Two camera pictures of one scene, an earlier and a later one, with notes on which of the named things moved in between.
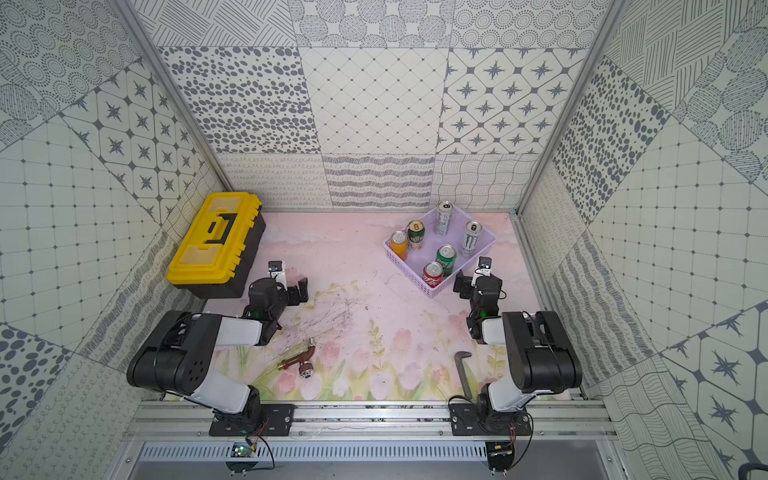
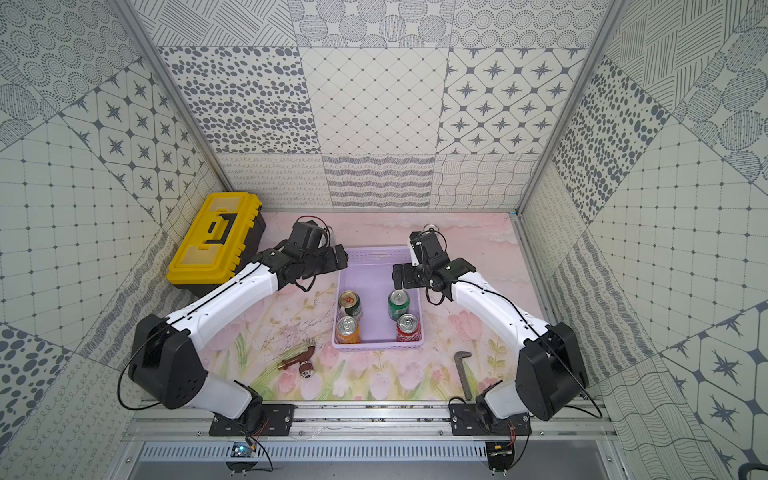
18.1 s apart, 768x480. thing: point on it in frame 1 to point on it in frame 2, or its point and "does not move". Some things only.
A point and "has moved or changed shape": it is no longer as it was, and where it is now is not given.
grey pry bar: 458,358 does not move
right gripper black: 463,282 to 407,269
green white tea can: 416,234 has moved or changed shape
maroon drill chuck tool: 306,370 does not move
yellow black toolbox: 217,250 does not move
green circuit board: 240,450 does not move
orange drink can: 399,243 to 348,331
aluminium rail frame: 370,421 does not move
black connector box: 500,455 does not move
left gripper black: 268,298 to 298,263
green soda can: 447,254 has moved or changed shape
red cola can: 433,274 has moved or changed shape
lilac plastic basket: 435,264 has moved or changed shape
